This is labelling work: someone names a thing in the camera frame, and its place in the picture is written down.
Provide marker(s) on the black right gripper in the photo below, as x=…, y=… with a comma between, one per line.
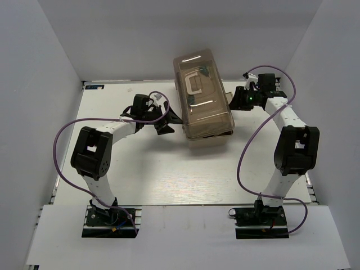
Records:
x=237, y=104

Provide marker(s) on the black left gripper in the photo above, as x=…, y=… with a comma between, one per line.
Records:
x=169, y=117

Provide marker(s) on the beige plastic toolbox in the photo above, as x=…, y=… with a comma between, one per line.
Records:
x=209, y=122

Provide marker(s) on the stubby green orange-capped screwdriver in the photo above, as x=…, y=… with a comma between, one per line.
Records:
x=191, y=100

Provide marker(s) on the stubby green handled screwdriver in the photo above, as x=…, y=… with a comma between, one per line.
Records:
x=204, y=71

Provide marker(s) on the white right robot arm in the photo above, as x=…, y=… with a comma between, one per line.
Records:
x=297, y=146

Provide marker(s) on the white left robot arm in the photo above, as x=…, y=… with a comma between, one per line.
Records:
x=91, y=157

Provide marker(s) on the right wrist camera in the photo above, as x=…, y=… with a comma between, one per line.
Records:
x=251, y=81

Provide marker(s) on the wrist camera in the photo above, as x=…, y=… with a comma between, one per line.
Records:
x=251, y=81
x=157, y=97

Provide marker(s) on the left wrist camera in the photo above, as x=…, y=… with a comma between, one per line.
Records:
x=157, y=97

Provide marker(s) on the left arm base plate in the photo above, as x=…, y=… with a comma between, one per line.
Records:
x=116, y=226

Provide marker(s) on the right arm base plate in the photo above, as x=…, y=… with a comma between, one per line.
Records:
x=252, y=224

